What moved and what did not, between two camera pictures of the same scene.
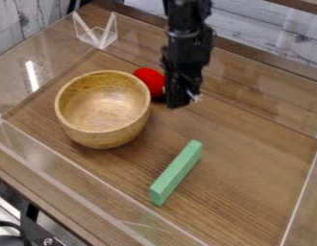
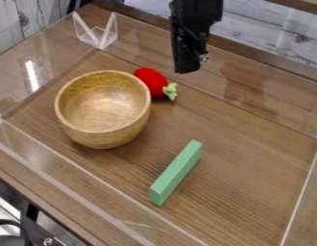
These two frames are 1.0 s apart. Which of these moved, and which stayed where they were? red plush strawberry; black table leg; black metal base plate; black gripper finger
Moved: black gripper finger
Stayed: red plush strawberry; black table leg; black metal base plate
